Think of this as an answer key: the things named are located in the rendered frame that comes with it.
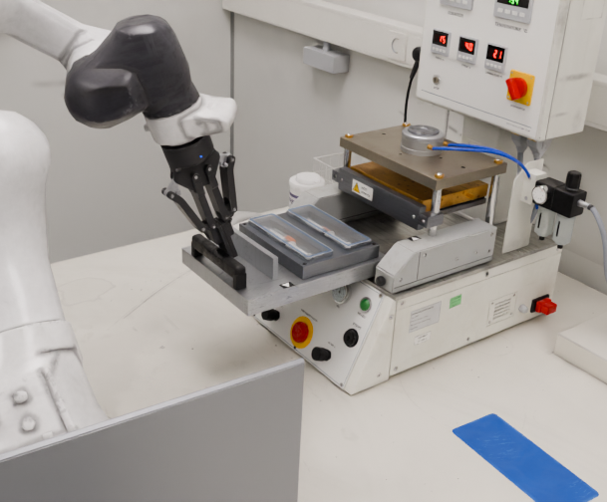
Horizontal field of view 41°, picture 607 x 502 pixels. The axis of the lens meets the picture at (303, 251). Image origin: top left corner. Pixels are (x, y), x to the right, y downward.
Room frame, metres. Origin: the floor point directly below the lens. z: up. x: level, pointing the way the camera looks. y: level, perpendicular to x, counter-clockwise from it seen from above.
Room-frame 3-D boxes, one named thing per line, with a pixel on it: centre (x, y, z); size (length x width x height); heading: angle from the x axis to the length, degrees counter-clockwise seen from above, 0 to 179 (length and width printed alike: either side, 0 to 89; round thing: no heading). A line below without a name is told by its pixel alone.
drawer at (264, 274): (1.29, 0.03, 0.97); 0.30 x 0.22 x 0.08; 127
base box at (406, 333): (1.45, -0.22, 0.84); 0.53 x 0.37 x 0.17; 127
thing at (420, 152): (1.47, -0.25, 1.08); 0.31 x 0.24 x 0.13; 37
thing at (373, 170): (1.46, -0.22, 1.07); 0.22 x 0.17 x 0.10; 37
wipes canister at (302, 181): (1.86, 0.00, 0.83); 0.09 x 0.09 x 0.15
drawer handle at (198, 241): (1.21, 0.14, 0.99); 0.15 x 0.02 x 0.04; 37
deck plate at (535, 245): (1.49, -0.24, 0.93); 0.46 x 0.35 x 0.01; 127
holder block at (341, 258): (1.32, -0.01, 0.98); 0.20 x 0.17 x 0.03; 37
